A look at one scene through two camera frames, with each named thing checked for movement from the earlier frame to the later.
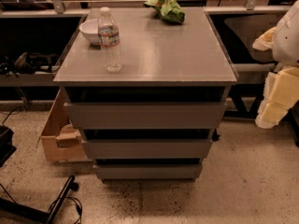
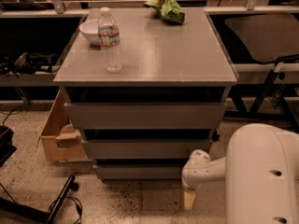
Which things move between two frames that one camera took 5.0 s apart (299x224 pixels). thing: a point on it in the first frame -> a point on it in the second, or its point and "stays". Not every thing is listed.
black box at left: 7,147 stays
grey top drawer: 146,115 stays
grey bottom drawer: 149,172 stays
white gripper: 287,41 -> 191,178
